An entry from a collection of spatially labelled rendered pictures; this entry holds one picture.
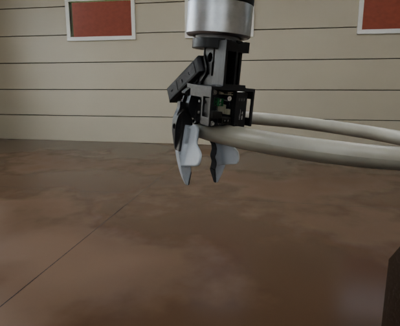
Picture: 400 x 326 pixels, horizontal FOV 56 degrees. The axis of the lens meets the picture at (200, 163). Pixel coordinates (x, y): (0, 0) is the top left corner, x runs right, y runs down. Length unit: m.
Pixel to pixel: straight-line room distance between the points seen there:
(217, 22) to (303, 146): 0.19
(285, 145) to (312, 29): 6.34
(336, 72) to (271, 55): 1.12
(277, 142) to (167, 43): 6.56
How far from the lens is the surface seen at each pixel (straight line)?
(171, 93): 0.61
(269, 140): 0.48
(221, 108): 0.51
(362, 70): 6.87
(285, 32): 6.77
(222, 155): 0.58
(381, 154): 0.50
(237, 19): 0.52
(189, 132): 0.55
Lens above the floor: 1.06
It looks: 12 degrees down
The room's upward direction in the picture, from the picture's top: straight up
